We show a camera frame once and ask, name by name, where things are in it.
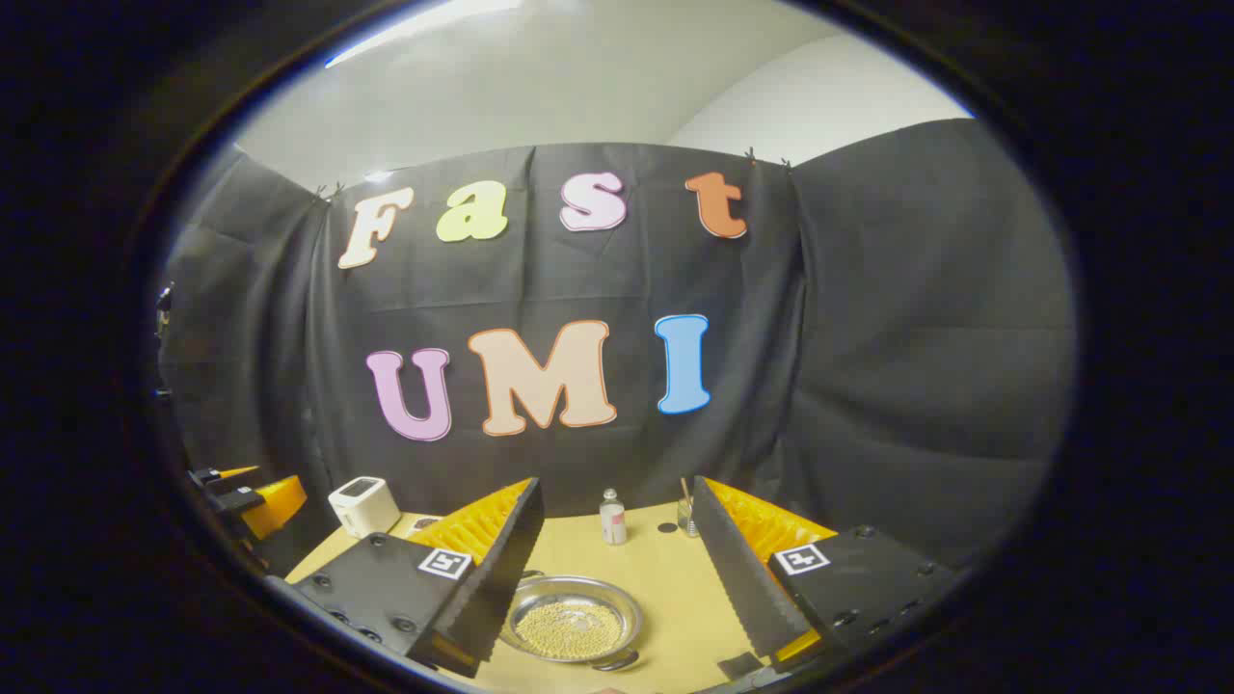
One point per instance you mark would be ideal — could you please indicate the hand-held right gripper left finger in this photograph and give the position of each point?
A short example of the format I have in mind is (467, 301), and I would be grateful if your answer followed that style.
(501, 578)

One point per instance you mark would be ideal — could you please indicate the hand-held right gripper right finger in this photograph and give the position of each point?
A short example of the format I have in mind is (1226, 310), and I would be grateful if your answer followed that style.
(737, 578)

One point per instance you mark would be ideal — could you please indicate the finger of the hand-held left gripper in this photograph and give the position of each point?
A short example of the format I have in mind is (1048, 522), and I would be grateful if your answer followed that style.
(275, 503)
(217, 475)

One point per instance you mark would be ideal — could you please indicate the ribbed glass cup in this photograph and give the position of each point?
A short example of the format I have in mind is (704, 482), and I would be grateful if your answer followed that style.
(687, 520)

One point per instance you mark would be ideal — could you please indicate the pile of yellow soybeans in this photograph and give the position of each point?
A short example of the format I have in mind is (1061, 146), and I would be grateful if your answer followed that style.
(569, 631)

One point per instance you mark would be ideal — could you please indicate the white toaster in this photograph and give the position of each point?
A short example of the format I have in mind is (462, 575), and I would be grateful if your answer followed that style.
(364, 506)

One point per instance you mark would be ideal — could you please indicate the white divided bean dish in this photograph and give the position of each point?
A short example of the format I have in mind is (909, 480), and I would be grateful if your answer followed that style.
(422, 523)

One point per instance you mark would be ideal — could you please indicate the small clear plastic bottle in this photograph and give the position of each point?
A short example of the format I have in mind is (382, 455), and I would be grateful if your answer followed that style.
(613, 520)

